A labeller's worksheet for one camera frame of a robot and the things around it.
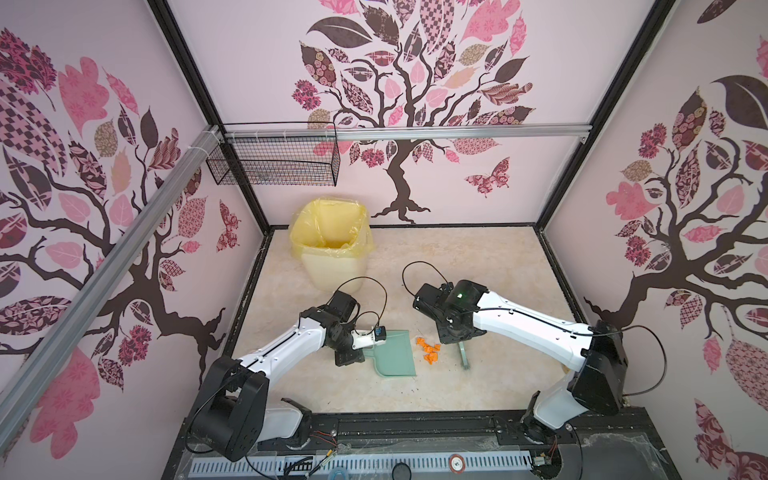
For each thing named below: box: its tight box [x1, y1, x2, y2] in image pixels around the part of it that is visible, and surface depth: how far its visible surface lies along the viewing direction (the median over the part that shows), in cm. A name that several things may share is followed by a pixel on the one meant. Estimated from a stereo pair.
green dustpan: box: [362, 330, 416, 376], surface depth 88 cm
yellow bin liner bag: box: [290, 198, 374, 258], surface depth 94 cm
